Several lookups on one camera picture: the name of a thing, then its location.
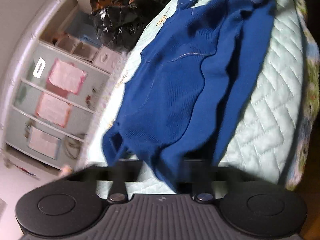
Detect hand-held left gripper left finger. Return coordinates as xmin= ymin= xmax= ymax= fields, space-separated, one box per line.
xmin=62 ymin=159 xmax=144 ymax=203

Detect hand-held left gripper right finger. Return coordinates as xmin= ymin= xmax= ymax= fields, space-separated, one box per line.
xmin=179 ymin=159 xmax=253 ymax=203

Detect blue knitted sweater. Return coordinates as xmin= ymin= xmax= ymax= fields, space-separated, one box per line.
xmin=101 ymin=0 xmax=277 ymax=193

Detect blue framed poster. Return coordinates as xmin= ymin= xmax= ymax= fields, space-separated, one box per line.
xmin=26 ymin=126 xmax=62 ymax=159

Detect orange framed poster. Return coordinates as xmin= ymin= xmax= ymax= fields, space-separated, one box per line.
xmin=35 ymin=94 xmax=73 ymax=128

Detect light green bee print quilt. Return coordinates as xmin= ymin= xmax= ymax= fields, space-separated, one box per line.
xmin=85 ymin=0 xmax=320 ymax=193

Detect pink framed poster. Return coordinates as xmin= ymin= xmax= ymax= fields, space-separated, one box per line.
xmin=47 ymin=59 xmax=88 ymax=94

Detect white glass door wardrobe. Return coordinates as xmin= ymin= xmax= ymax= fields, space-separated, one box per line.
xmin=4 ymin=0 xmax=125 ymax=173

